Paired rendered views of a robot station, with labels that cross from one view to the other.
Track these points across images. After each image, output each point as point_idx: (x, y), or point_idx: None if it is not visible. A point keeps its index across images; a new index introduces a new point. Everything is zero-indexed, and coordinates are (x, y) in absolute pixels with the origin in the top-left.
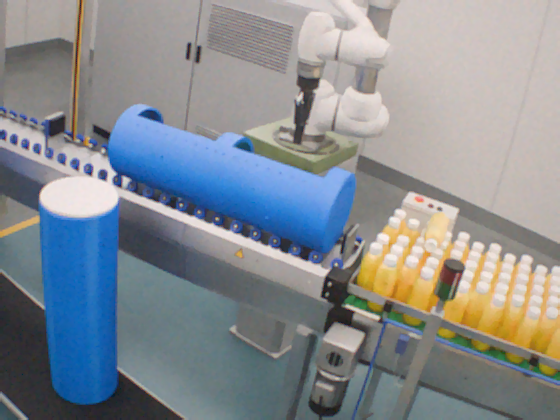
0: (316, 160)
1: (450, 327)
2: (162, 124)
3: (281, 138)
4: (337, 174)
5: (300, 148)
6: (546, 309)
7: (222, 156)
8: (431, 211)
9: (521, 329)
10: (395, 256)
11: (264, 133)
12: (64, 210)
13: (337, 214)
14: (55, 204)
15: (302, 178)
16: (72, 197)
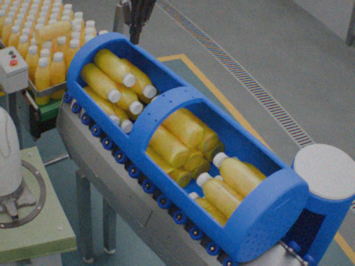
0: (30, 148)
1: None
2: (257, 142)
3: (35, 197)
4: (111, 35)
5: (26, 176)
6: (40, 5)
7: (200, 91)
8: (19, 54)
9: (63, 9)
10: (100, 32)
11: (44, 223)
12: (340, 152)
13: None
14: (347, 161)
15: (141, 47)
16: (334, 167)
